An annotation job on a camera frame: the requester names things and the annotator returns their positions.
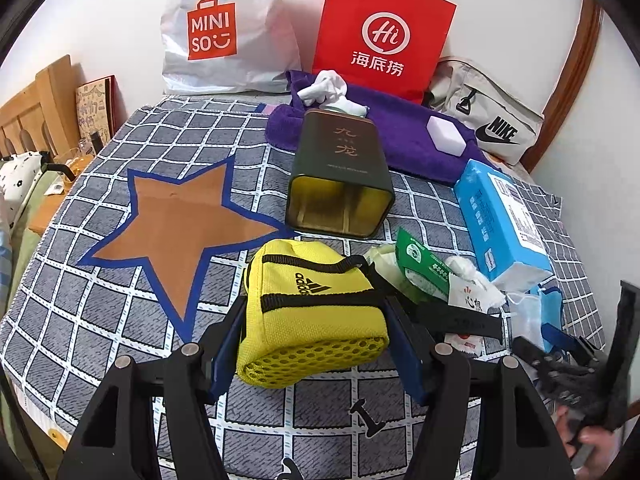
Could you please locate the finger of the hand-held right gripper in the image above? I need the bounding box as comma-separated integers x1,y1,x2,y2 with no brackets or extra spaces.
511,336,601,411
540,321,608,366

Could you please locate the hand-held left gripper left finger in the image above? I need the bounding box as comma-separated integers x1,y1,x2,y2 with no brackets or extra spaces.
57,302,247,480

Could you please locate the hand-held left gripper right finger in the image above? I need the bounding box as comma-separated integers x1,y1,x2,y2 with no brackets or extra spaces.
384,295,571,480

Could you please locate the black watch strap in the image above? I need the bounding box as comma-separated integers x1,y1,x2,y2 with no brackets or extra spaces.
411,305,503,338

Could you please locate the yellow pouch with black straps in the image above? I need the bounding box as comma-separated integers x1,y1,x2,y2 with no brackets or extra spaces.
236,239,391,388

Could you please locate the green wet wipe packet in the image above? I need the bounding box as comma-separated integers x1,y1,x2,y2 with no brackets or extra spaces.
395,227,453,306

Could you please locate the person's right hand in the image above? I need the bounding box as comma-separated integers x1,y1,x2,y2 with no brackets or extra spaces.
556,405,623,480

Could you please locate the blue face mask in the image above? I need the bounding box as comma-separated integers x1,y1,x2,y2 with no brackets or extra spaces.
505,285,563,356

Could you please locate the small white and red sachet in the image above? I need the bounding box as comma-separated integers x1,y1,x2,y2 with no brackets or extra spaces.
445,332,483,356

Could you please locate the white packet with red print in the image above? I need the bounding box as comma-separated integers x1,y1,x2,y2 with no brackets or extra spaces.
447,274,493,311

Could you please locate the pale green packet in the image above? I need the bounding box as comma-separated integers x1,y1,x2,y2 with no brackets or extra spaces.
364,244,416,293

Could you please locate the blue tissue pack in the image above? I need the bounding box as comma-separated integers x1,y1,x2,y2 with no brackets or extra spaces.
454,158,555,293

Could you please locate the dark green tin box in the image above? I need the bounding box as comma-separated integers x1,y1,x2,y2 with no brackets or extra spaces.
285,108,396,239

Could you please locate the white sponge block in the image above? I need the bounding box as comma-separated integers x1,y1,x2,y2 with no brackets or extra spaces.
426,115,468,153

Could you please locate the wooden side table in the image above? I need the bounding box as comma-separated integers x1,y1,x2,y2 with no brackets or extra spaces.
27,155,96,236

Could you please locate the purple towel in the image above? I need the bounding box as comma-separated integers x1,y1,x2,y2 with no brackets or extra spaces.
264,70,496,183

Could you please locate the beige sling bag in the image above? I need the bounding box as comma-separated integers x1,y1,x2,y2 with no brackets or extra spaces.
427,56,546,166

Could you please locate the white cloth with black dots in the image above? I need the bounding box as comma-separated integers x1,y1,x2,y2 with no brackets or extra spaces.
0,150,51,221

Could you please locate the illustrated book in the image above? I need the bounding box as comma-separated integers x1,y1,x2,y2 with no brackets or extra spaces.
75,76,118,143

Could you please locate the white and green sock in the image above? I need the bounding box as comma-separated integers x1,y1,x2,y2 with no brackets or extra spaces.
297,70,370,118

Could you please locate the wooden headboard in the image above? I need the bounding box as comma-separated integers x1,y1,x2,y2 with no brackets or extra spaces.
0,55,86,161

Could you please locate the red paper shopping bag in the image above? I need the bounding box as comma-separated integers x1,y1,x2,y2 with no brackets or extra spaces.
312,0,457,106

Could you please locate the white plastic shopping bag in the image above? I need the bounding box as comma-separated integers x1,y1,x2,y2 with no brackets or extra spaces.
160,0,301,96

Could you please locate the wooden bed frame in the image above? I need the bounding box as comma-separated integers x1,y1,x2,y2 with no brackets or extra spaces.
520,0,603,173

